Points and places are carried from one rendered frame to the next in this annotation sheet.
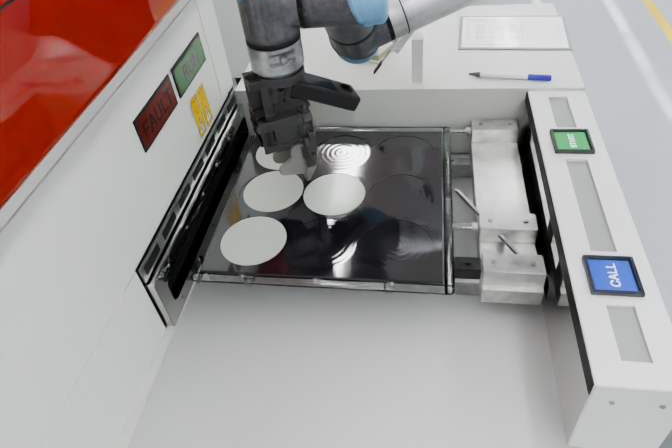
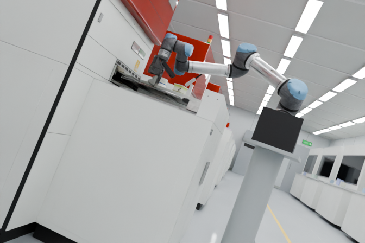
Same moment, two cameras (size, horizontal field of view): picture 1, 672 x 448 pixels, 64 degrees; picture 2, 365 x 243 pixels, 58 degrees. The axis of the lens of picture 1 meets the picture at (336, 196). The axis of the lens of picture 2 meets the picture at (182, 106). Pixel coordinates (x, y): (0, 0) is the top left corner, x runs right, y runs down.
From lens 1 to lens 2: 1.52 m
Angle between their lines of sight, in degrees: 46
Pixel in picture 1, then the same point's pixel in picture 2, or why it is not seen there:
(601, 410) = (205, 99)
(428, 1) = (198, 64)
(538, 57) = not seen: hidden behind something
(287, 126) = (158, 68)
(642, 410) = (213, 100)
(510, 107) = not seen: hidden behind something
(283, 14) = (171, 43)
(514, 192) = not seen: hidden behind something
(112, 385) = (104, 63)
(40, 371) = (109, 37)
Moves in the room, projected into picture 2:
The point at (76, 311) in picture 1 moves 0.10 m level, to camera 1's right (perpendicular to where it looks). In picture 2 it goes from (114, 42) to (132, 49)
